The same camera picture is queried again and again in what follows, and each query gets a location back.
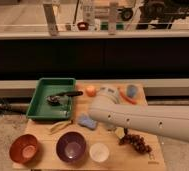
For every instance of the purple bowl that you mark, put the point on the purple bowl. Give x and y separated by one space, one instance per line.
71 147

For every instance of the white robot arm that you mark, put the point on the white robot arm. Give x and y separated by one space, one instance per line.
168 121

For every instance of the orange fruit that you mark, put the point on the orange fruit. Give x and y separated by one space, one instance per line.
91 91

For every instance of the blue cup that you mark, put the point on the blue cup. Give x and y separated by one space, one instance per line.
131 91

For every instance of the yellow banana peel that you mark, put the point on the yellow banana peel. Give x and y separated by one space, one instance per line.
59 126

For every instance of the wooden board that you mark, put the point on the wooden board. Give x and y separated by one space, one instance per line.
121 157

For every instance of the green plastic tray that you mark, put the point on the green plastic tray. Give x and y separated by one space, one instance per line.
40 110

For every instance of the bunch of dark grapes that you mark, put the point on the bunch of dark grapes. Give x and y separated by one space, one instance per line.
137 142

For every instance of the red bowl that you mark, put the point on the red bowl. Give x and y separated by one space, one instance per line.
24 148

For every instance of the black handled scoop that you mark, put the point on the black handled scoop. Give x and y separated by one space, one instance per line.
57 99

